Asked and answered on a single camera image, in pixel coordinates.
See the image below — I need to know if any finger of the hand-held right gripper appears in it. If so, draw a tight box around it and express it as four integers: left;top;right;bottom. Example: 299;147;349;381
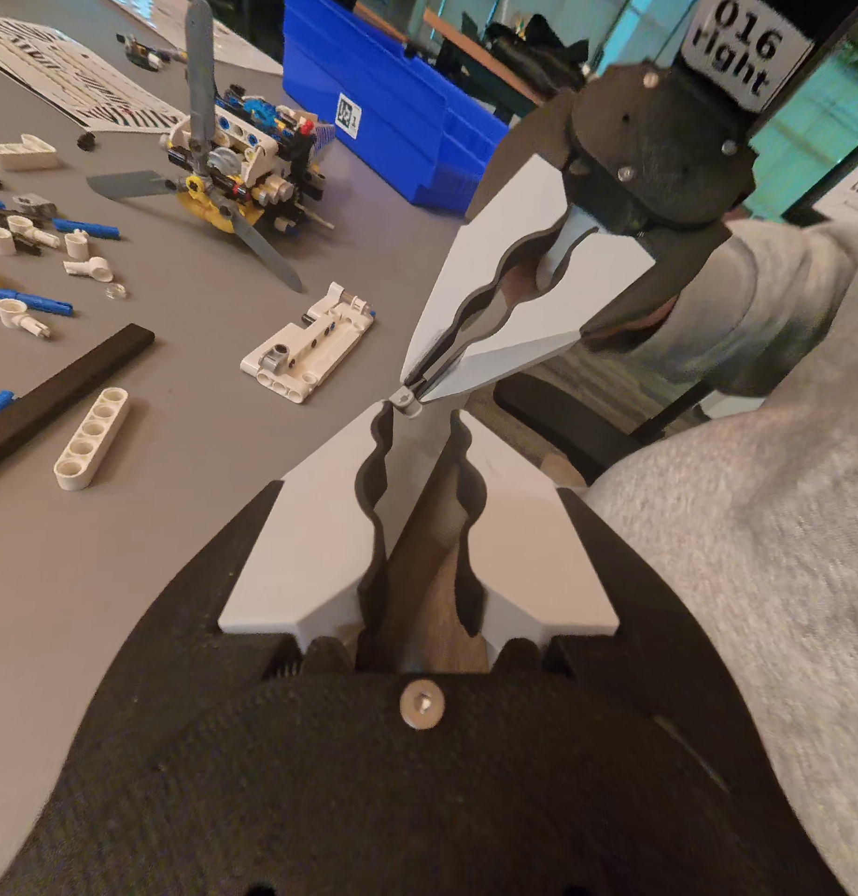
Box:
421;210;659;405
400;153;575;385

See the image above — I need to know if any short white lego beam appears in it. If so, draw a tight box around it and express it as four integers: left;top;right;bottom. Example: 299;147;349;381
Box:
53;387;130;491

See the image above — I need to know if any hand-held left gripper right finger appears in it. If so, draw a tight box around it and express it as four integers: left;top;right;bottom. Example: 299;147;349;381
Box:
450;409;621;648

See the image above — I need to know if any zebra-striped sticker sheet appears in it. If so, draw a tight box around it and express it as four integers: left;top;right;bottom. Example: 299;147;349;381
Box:
0;13;188;133

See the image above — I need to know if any black grey lego subassembly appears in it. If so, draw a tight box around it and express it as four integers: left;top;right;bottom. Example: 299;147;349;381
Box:
117;34;167;71

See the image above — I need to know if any black bag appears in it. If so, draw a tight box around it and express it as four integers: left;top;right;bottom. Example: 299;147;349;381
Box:
485;20;591;79

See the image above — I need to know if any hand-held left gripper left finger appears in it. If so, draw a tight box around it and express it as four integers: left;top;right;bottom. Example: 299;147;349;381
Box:
219;400;396;651

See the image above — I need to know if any black office chair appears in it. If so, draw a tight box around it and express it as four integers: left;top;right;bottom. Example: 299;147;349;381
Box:
492;371;713;484

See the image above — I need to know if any blue plastic bin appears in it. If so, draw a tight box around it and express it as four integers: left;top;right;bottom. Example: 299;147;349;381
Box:
282;0;510;214

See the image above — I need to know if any black lego strip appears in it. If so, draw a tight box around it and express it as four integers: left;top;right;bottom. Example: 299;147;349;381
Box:
0;323;155;477

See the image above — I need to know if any person's right forearm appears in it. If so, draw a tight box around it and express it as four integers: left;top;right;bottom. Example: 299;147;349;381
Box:
639;217;858;400

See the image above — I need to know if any pile of small lego pieces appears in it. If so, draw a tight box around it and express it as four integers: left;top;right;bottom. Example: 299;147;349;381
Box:
0;164;130;342

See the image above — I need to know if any white lego wing assembly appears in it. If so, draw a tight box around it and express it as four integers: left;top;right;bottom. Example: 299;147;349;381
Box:
240;281;376;405

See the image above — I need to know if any wooden-edged desk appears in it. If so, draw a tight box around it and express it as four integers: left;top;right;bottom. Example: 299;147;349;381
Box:
355;0;549;106

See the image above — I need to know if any zebra-striped lego aeroplane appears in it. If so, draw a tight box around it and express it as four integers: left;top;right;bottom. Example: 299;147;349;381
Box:
86;0;335;294

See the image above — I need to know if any white bent lego beam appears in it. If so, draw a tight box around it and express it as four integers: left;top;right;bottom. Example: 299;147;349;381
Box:
0;133;59;171

